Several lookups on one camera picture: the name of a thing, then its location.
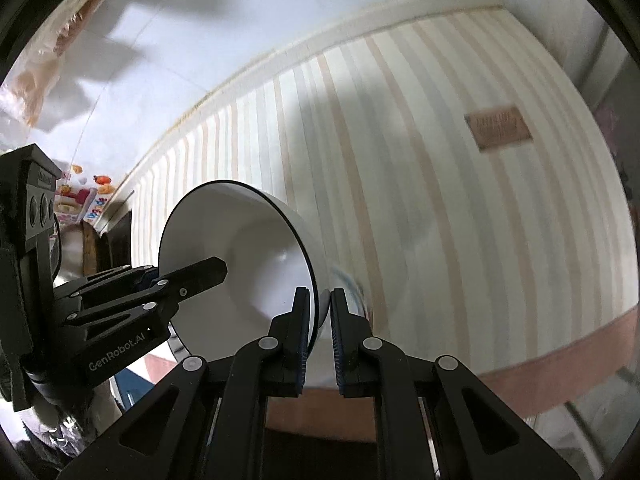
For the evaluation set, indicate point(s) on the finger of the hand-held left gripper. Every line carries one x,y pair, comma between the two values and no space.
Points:
195,277
120,277

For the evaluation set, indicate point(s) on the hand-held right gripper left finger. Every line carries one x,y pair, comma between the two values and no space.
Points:
302,340

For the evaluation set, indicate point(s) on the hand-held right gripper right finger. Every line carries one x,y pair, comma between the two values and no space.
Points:
336,340

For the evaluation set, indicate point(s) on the white bowl dark rim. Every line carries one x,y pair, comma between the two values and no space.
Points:
240,240

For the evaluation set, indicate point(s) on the black glass gas stove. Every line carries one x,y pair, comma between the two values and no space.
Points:
119,245

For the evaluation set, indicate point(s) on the striped cat print mat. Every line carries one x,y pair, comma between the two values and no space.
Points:
425,210

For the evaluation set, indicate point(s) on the clear plastic bag pink contents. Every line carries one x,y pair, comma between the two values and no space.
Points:
30,80

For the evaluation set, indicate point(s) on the brown mat label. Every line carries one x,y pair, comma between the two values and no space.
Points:
497,127

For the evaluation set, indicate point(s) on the colourful wall stickers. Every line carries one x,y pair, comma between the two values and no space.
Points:
75,195

